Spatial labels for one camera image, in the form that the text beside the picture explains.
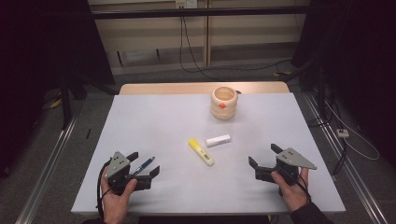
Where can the white table mat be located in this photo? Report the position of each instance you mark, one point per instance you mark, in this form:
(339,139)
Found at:
(149,124)

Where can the dark curtain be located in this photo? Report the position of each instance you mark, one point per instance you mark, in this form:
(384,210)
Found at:
(37,62)
(367,62)

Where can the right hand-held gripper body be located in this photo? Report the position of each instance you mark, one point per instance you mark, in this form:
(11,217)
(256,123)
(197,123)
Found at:
(292,158)

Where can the light wooden pen holder cup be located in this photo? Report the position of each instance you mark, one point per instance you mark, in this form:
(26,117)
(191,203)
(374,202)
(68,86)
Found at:
(218,113)

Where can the person's right hand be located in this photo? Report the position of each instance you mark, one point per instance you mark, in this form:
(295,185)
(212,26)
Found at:
(294,196)

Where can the blue pen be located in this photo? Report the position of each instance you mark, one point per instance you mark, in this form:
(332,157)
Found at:
(146,162)

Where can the white power strip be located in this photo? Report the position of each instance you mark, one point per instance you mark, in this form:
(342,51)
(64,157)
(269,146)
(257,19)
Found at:
(342,133)

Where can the black metal stand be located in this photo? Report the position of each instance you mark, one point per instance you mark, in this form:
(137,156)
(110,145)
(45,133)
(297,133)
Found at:
(65,105)
(320,93)

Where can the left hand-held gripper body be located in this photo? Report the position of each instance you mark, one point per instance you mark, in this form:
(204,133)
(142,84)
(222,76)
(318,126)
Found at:
(118,163)

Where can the person's left hand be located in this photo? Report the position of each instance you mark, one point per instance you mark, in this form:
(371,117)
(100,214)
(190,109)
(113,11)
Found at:
(115,207)

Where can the metal floor rail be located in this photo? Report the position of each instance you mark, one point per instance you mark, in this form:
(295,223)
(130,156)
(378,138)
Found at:
(46,174)
(358,183)

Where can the white wall outlet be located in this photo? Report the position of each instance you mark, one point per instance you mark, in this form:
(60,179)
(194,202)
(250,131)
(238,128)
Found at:
(186,3)

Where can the yellow highlighter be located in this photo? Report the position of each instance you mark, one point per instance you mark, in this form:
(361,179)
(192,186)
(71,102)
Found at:
(200,151)

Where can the small black floor strip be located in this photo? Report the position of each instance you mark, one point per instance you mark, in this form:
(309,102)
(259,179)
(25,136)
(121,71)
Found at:
(88,133)

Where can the light wooden shelf unit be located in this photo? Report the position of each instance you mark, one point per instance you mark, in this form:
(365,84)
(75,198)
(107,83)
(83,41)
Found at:
(249,31)

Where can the black horizontal bar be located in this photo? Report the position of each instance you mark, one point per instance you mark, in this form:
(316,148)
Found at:
(140,14)

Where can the yellow floor tape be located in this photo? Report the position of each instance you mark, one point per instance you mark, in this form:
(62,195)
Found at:
(55,103)
(281,74)

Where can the white eraser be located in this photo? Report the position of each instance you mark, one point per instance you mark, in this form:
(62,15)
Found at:
(218,140)

